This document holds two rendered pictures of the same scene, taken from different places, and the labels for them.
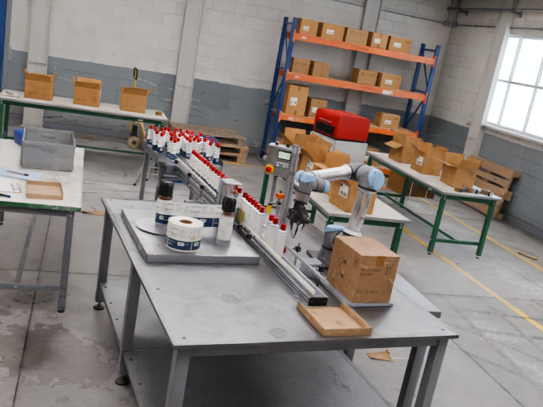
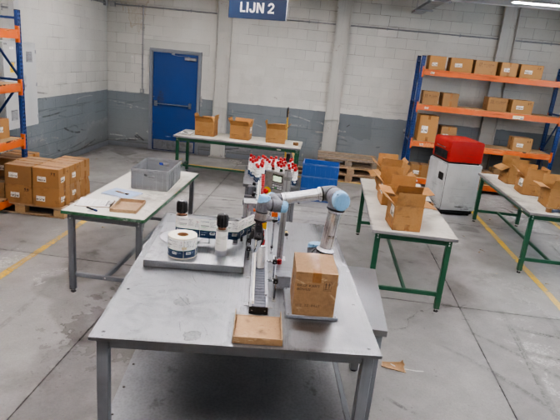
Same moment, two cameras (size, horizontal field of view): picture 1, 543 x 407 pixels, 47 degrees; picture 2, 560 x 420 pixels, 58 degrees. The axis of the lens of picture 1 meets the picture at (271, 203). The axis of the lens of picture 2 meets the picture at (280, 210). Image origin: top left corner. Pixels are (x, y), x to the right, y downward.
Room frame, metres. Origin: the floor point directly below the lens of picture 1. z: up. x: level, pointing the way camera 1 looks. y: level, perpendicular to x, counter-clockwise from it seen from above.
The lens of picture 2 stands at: (0.61, -1.38, 2.27)
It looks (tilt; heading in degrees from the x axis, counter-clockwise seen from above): 17 degrees down; 22
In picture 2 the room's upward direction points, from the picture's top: 6 degrees clockwise
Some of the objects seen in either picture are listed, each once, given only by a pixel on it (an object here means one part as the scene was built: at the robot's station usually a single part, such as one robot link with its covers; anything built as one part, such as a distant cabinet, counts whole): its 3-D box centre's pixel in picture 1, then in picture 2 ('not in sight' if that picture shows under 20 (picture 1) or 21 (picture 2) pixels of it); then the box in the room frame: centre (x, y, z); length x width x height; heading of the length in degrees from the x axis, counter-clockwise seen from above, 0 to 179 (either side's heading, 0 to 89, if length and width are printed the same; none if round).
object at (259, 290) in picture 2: (260, 243); (259, 255); (3.77, 0.02, 0.86); 1.65 x 0.08 x 0.04; 25
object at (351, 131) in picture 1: (335, 153); (452, 174); (9.53, -0.82, 0.61); 0.70 x 0.60 x 1.22; 30
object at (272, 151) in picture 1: (279, 161); (277, 183); (3.90, -0.01, 1.38); 0.17 x 0.10 x 0.19; 80
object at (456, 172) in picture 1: (456, 169); (553, 191); (7.62, -2.15, 0.97); 0.43 x 0.42 x 0.37; 105
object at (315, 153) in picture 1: (319, 165); (392, 186); (6.29, -0.41, 0.97); 0.45 x 0.38 x 0.37; 111
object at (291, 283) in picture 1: (259, 244); (259, 256); (3.77, 0.02, 0.85); 1.65 x 0.11 x 0.05; 25
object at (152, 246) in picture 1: (187, 234); (200, 245); (3.69, 0.48, 0.86); 0.80 x 0.67 x 0.05; 25
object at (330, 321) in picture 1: (333, 317); (257, 326); (2.87, -0.40, 0.85); 0.30 x 0.26 x 0.04; 25
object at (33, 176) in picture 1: (17, 174); (122, 192); (4.52, 1.91, 0.81); 0.32 x 0.24 x 0.01; 94
